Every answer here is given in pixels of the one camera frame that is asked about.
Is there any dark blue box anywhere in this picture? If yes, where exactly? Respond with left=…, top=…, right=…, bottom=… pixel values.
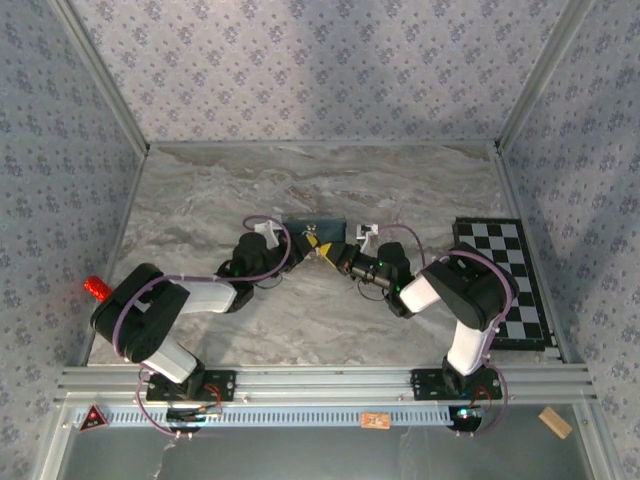
left=279, top=214, right=348, bottom=243

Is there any black and white chessboard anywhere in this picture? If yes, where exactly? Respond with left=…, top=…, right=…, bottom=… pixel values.
left=451, top=216, right=557, bottom=354

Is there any red shiny cylinder knob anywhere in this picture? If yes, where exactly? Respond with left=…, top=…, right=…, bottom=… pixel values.
left=82, top=274, right=112, bottom=303

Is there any red triangle warning sticker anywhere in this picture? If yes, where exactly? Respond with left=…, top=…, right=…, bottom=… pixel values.
left=76, top=403, right=111, bottom=432

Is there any wooden block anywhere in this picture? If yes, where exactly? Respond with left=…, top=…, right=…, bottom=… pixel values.
left=537, top=405, right=573, bottom=440

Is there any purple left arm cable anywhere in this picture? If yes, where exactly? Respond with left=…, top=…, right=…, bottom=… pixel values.
left=113, top=214, right=294, bottom=439

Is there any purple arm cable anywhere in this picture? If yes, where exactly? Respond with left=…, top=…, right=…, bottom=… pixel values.
left=113, top=214, right=294, bottom=439
left=377, top=222, right=522, bottom=438

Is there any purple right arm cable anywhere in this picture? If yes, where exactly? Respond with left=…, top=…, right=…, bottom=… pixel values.
left=377, top=222, right=522, bottom=438

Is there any long aluminium base rail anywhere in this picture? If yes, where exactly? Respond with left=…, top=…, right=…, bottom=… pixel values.
left=53, top=363, right=599, bottom=404

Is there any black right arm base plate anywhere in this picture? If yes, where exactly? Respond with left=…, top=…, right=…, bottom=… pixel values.
left=409, top=367, right=504, bottom=403

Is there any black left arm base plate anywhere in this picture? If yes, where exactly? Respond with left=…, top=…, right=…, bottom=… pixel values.
left=144, top=368, right=238, bottom=403

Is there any slotted light blue cable duct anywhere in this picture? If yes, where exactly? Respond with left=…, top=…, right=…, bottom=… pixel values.
left=73, top=403, right=459, bottom=429

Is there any aluminium side frame rail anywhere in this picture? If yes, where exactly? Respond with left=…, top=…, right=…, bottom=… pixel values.
left=488, top=148, right=570, bottom=365

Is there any aluminium frame corner post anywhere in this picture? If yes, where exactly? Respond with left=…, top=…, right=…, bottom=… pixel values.
left=493, top=0, right=597, bottom=154
left=48, top=0, right=151, bottom=154

